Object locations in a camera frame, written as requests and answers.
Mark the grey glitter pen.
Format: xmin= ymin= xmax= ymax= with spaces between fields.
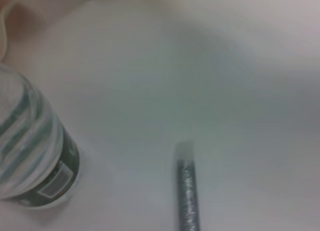
xmin=174 ymin=139 xmax=203 ymax=231

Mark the clear green-label water bottle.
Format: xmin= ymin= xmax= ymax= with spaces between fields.
xmin=0 ymin=63 xmax=81 ymax=210

